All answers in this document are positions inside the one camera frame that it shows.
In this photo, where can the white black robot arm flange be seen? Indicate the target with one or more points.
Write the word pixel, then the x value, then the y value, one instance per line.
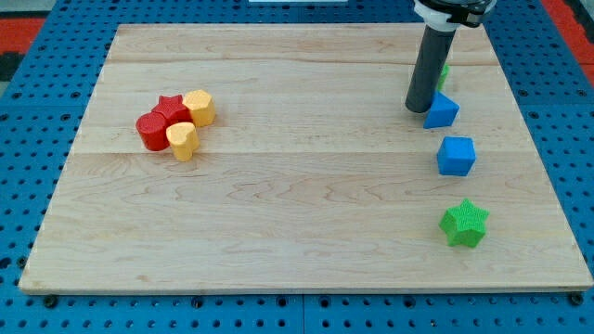
pixel 448 15

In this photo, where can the yellow heart block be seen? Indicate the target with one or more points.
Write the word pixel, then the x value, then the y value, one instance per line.
pixel 183 139

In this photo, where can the green circle block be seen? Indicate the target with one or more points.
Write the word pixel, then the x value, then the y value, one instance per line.
pixel 442 78

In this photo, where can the wooden board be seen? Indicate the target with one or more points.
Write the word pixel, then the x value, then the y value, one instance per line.
pixel 312 178

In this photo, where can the yellow hexagon block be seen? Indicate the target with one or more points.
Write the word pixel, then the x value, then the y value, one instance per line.
pixel 201 107

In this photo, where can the red star block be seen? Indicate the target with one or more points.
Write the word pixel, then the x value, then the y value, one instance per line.
pixel 172 109

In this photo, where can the red cylinder block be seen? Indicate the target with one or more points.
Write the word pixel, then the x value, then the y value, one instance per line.
pixel 152 130

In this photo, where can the blue triangle block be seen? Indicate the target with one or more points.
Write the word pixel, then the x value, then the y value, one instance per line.
pixel 442 113

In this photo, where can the blue cube block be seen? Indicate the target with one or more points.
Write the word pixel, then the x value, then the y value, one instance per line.
pixel 456 156

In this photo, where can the green star block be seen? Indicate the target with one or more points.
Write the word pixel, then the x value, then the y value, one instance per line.
pixel 464 224

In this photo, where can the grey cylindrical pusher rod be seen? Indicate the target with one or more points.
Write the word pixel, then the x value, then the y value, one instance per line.
pixel 434 49

